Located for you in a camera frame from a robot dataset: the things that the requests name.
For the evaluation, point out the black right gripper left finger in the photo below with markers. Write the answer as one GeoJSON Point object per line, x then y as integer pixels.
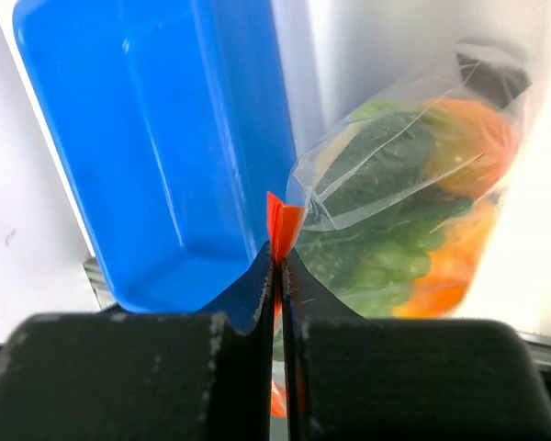
{"type": "Point", "coordinates": [117, 375]}

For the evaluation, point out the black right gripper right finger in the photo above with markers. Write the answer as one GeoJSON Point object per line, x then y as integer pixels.
{"type": "Point", "coordinates": [353, 378]}

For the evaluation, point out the green grape bunch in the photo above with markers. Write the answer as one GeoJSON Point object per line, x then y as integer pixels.
{"type": "Point", "coordinates": [382, 279]}

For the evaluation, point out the yellow orange mango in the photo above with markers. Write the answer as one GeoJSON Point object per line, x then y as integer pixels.
{"type": "Point", "coordinates": [453, 265]}

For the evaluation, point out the clear zip top bag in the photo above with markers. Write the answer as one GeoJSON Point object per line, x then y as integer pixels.
{"type": "Point", "coordinates": [414, 92]}

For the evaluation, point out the green chili pepper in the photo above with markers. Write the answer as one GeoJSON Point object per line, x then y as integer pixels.
{"type": "Point", "coordinates": [432, 211]}

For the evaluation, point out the dark green cucumber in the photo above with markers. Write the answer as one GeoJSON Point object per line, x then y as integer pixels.
{"type": "Point", "coordinates": [361, 193]}

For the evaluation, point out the red orange mango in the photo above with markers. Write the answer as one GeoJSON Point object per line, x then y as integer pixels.
{"type": "Point", "coordinates": [474, 146]}

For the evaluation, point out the blue plastic tray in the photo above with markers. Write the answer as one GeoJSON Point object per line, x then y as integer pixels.
{"type": "Point", "coordinates": [171, 122]}

